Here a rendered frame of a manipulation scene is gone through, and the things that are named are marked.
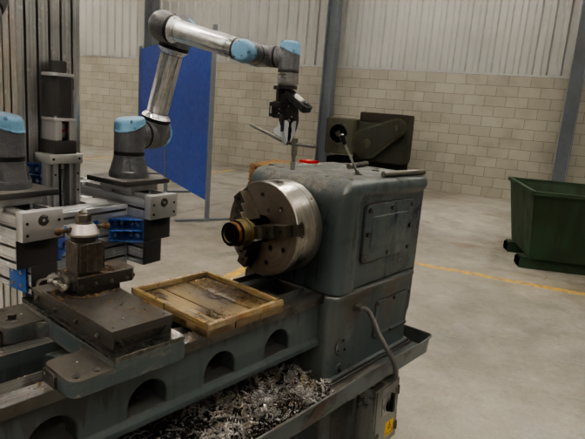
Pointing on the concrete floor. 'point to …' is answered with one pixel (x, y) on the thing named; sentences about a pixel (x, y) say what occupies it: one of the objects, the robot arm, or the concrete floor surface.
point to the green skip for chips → (548, 225)
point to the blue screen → (184, 123)
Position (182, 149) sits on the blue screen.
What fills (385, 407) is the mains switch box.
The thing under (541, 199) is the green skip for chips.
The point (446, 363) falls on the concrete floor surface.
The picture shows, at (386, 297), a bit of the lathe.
